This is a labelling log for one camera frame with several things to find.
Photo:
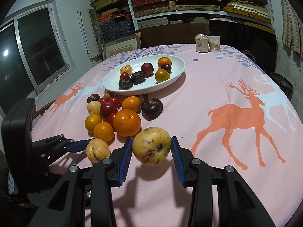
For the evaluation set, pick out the white oval plate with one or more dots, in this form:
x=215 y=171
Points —
x=144 y=87

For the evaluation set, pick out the pink plastic bag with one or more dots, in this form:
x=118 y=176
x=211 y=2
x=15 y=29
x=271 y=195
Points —
x=220 y=19

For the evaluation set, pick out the beige drink can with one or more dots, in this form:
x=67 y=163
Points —
x=201 y=43

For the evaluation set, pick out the large orange tangerine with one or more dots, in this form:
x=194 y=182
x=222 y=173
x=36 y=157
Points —
x=127 y=122

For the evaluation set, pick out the dark red plum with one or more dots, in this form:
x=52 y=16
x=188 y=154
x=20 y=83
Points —
x=108 y=109

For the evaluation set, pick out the red cherry tomato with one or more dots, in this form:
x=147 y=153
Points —
x=103 y=100
x=110 y=118
x=124 y=75
x=114 y=101

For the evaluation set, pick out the framed picture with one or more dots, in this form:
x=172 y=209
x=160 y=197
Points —
x=120 y=47

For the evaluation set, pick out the grey stone-pattern panel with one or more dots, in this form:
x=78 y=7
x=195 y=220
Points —
x=95 y=26

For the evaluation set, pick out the small pale yellow pepino melon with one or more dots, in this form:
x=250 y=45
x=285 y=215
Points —
x=94 y=107

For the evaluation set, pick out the white framed window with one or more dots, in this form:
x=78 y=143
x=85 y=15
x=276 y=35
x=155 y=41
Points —
x=35 y=49

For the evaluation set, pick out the pink deer printed tablecloth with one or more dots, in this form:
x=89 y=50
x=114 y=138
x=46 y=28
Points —
x=213 y=94

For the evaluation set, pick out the yellow purple-streaked pepino melon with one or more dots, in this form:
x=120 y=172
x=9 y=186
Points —
x=151 y=146
x=97 y=150

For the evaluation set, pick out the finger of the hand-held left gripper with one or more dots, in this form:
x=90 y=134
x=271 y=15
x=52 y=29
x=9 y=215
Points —
x=78 y=146

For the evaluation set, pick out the white metal shelf rack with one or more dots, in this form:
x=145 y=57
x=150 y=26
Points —
x=132 y=16

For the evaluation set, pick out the small yellow cherry tomato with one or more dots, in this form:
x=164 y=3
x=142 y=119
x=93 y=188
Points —
x=109 y=95

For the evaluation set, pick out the beige paper cup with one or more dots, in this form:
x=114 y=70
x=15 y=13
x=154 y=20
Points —
x=214 y=43

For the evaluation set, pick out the dark purple plum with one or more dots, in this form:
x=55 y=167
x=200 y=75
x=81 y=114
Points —
x=166 y=68

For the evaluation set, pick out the black round stool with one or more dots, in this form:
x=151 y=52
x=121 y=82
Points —
x=281 y=82

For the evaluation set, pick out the large dark water chestnut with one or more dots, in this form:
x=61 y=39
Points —
x=152 y=108

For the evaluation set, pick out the black panel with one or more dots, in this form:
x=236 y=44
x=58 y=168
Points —
x=243 y=42

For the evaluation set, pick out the pile of blue patterned boxes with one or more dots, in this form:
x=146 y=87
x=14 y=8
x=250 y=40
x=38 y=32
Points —
x=117 y=28

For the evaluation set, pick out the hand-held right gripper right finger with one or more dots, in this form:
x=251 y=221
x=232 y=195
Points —
x=177 y=160

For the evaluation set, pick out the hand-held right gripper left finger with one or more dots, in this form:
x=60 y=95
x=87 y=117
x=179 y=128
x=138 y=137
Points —
x=125 y=160

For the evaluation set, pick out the carved wooden chair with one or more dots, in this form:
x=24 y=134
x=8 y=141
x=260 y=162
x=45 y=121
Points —
x=45 y=108

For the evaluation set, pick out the white leaning board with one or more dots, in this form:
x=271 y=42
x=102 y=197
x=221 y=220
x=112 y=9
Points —
x=84 y=35

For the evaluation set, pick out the hanging beige woven strips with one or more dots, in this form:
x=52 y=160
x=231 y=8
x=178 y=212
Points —
x=292 y=26

